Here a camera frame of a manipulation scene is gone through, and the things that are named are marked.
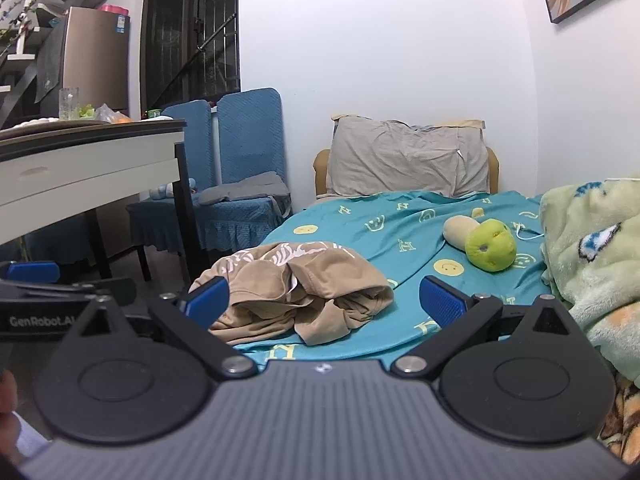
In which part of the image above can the tan t-shirt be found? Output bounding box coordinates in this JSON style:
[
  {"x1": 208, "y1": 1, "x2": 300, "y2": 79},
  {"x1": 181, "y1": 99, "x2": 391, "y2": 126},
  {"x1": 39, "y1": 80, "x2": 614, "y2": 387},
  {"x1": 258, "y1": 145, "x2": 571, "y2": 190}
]
[{"x1": 190, "y1": 242, "x2": 394, "y2": 347}]

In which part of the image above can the person's left hand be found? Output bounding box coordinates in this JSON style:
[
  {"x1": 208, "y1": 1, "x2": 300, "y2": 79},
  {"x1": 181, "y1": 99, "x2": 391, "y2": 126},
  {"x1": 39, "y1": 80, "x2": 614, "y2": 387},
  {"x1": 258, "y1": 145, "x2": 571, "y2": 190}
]
[{"x1": 0, "y1": 370, "x2": 23, "y2": 464}]

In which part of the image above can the green and beige plush toy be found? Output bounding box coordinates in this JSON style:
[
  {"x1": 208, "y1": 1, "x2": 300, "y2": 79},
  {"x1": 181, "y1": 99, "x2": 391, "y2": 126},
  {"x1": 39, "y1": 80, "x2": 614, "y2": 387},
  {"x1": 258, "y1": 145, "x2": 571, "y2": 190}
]
[{"x1": 442, "y1": 216, "x2": 516, "y2": 273}]

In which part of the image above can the teal patterned bed sheet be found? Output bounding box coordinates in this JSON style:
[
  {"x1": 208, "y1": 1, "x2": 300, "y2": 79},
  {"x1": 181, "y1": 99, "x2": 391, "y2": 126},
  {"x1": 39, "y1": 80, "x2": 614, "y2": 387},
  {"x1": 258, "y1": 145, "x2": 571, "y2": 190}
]
[{"x1": 239, "y1": 191, "x2": 549, "y2": 366}]

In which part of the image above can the blue chair behind table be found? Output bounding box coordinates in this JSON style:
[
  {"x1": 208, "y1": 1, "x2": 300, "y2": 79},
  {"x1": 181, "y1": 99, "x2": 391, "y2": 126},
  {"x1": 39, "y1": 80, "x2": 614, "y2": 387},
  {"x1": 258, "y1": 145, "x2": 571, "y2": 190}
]
[{"x1": 127, "y1": 100, "x2": 215, "y2": 284}]

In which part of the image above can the white table with black legs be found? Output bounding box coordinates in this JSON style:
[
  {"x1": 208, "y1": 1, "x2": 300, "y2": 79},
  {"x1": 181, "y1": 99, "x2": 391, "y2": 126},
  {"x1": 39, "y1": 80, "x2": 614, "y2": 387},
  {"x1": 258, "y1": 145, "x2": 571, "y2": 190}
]
[{"x1": 1, "y1": 119, "x2": 183, "y2": 278}]

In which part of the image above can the small white plush toy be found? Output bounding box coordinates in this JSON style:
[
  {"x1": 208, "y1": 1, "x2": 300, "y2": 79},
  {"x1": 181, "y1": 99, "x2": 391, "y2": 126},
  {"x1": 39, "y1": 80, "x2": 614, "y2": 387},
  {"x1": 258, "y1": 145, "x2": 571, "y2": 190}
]
[{"x1": 149, "y1": 178, "x2": 196, "y2": 200}]

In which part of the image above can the grey cloth on chair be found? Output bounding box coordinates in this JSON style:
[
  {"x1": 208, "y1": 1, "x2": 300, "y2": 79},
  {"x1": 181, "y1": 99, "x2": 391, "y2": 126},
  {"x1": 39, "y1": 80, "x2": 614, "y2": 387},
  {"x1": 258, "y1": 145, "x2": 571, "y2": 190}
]
[{"x1": 198, "y1": 171, "x2": 290, "y2": 206}]

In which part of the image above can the green fleece blanket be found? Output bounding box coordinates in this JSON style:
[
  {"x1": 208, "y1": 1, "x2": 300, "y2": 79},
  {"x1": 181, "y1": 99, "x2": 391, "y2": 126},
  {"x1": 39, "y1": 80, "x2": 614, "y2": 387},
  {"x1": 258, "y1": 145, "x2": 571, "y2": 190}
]
[{"x1": 538, "y1": 176, "x2": 640, "y2": 463}]

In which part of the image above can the clear glass cup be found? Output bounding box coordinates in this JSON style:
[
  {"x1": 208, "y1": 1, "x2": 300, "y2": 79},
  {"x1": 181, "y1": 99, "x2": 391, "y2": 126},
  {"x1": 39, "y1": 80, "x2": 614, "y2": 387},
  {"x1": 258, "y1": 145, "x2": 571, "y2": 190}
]
[{"x1": 58, "y1": 87, "x2": 80, "y2": 120}]

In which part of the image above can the grey pillow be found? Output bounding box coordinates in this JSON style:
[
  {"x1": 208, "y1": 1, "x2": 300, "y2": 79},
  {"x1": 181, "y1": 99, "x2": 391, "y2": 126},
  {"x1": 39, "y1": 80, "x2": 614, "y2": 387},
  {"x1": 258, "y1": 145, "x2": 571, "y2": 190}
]
[{"x1": 314, "y1": 115, "x2": 499, "y2": 197}]

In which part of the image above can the brown refrigerator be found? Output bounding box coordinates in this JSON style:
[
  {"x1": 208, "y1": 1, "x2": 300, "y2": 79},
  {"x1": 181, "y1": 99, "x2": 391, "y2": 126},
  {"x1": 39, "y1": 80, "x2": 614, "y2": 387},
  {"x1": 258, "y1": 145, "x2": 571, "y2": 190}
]
[{"x1": 35, "y1": 6, "x2": 130, "y2": 117}]

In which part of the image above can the pink lidded container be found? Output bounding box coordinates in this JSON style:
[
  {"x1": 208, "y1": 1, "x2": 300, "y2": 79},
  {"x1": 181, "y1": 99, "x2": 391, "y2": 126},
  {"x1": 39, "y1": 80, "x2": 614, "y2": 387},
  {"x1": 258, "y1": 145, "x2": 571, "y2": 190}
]
[{"x1": 100, "y1": 3, "x2": 129, "y2": 16}]

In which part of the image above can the dark window with grille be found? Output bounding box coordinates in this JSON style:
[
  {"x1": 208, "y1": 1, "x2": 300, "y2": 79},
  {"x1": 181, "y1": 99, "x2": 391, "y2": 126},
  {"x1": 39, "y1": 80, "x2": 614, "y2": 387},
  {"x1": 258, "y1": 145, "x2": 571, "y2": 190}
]
[{"x1": 140, "y1": 0, "x2": 241, "y2": 112}]

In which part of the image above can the white charging cable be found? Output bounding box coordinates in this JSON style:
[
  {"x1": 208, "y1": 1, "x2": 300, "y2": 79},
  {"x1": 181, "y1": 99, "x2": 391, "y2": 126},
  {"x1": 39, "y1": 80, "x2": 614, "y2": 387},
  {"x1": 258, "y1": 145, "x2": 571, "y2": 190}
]
[{"x1": 513, "y1": 221, "x2": 546, "y2": 242}]

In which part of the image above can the blue chair near wall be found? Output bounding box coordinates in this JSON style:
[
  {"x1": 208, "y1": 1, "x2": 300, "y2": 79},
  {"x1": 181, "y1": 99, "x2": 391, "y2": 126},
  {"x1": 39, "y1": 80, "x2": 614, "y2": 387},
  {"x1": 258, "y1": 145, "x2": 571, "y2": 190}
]
[{"x1": 195, "y1": 88, "x2": 292, "y2": 252}]

